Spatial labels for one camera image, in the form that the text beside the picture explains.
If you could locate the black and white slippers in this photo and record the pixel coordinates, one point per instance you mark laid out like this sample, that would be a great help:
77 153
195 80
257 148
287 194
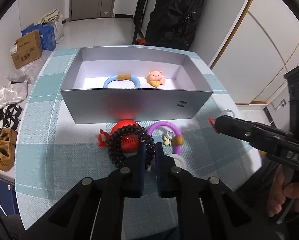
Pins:
10 116

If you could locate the cream tote bag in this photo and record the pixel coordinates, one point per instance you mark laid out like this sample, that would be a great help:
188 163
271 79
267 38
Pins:
49 16

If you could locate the teal checked tablecloth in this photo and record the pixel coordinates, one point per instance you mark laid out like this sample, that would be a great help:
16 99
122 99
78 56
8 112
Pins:
64 155

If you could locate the blue cardboard box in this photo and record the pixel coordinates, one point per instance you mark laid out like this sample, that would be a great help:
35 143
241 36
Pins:
30 30
49 38

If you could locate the blue shoe box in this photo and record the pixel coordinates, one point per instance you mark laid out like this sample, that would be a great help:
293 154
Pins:
2 197

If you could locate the pink pig figurine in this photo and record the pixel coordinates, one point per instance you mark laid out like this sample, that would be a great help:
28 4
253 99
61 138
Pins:
155 77

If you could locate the person's right hand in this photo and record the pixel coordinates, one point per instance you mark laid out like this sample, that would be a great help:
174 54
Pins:
277 195

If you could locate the wall outlet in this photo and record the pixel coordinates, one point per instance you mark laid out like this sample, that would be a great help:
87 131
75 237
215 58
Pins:
281 104

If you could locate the clear plastic bag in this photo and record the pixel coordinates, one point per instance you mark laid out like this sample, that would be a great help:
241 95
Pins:
20 76
12 93

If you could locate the black coat rack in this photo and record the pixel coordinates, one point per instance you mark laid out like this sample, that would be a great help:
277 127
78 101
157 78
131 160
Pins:
139 10

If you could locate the grey door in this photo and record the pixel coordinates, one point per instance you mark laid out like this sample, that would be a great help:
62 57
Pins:
92 0

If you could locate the red round ornament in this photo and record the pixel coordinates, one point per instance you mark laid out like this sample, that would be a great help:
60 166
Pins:
129 143

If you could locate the small cream animal charm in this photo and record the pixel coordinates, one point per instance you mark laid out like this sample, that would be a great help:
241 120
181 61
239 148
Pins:
168 138

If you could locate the grey cardboard box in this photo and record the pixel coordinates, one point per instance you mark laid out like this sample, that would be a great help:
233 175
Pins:
139 105

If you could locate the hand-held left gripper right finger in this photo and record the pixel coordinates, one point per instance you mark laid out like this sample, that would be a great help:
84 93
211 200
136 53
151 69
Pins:
160 167

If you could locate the brown cardboard box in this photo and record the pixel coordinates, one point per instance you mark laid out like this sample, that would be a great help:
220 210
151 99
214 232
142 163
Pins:
27 50

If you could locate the brown shoes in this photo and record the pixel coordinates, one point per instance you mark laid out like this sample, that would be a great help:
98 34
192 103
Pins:
7 150

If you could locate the white wardrobe with wood trim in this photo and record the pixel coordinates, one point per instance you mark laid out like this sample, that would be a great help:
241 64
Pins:
264 42

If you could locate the black backpack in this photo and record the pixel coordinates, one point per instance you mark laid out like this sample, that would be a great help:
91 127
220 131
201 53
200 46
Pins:
177 12

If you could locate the orange object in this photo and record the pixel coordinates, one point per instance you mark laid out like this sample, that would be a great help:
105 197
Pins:
141 41

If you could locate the white round object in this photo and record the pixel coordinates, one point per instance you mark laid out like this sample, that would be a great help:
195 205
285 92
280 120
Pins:
180 160

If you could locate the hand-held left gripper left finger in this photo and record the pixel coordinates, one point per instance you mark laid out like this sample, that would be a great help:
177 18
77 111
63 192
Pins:
139 166

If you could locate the white plastic sack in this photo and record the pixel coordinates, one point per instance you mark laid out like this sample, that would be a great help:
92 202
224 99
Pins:
59 31

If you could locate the small red figure charm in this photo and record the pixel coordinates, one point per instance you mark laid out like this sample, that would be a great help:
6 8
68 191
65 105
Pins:
103 138

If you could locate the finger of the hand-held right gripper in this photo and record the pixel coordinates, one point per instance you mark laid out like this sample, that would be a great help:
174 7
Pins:
239 128

